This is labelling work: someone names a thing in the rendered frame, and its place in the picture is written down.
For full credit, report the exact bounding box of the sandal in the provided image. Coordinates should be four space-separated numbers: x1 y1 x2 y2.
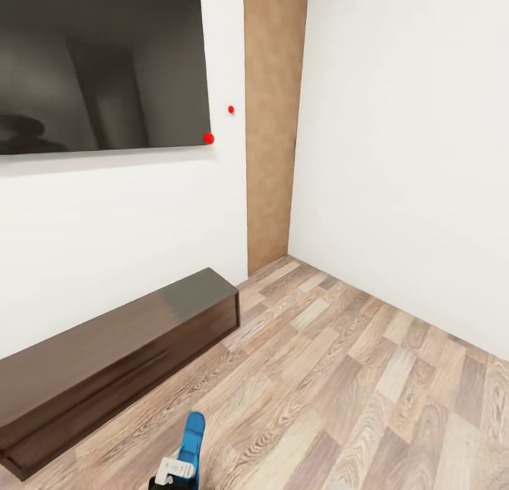
172 411 206 490

